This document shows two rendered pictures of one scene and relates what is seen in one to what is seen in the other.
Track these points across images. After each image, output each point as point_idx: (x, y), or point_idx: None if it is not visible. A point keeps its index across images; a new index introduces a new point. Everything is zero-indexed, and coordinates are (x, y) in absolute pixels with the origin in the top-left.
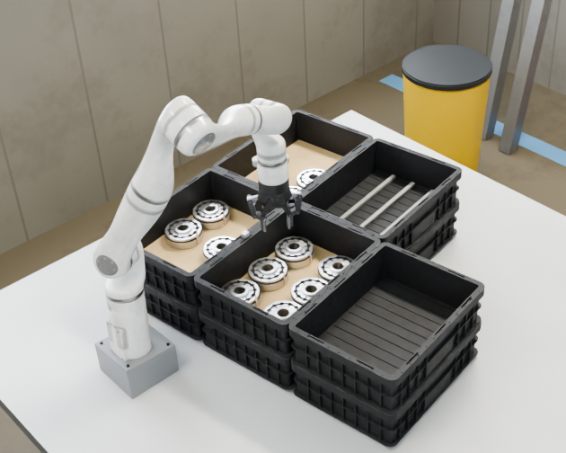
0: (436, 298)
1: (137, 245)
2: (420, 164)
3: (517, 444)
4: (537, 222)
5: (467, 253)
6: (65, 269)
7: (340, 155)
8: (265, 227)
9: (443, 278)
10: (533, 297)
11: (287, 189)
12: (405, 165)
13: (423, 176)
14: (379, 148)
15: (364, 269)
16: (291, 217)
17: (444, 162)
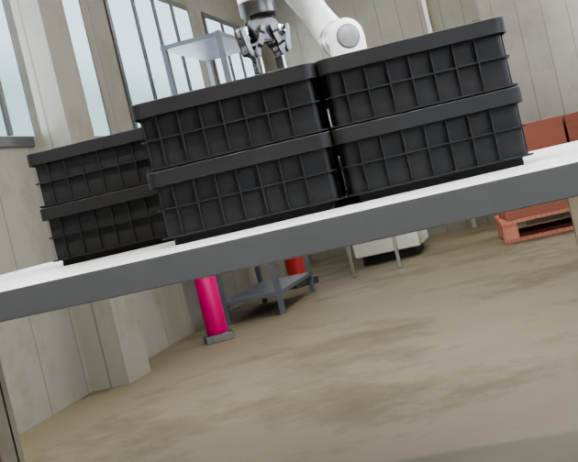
0: (100, 190)
1: (326, 34)
2: (215, 104)
3: None
4: (31, 282)
5: (130, 255)
6: None
7: (405, 106)
8: (277, 68)
9: (83, 154)
10: (4, 283)
11: (240, 16)
12: (250, 111)
13: (214, 129)
14: (304, 82)
15: None
16: (250, 59)
17: (167, 97)
